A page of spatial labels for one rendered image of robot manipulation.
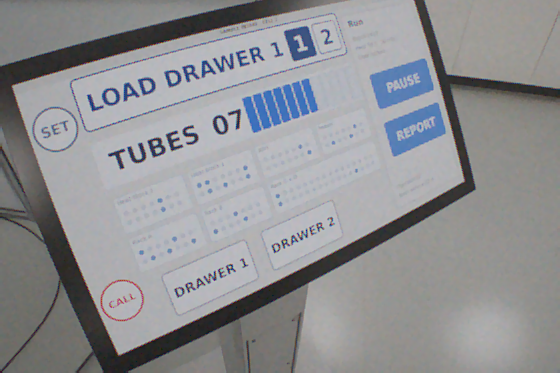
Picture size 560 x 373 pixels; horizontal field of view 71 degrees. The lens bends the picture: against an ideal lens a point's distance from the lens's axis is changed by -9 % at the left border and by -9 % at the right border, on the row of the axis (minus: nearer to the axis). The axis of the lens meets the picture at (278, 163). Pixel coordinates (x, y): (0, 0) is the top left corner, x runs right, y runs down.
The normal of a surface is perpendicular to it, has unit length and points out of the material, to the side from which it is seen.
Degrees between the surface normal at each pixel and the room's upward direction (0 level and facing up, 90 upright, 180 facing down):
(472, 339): 0
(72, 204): 50
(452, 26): 90
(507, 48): 90
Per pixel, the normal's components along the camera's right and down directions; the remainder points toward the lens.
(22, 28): -0.11, 0.68
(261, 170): 0.40, -0.01
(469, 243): 0.02, -0.73
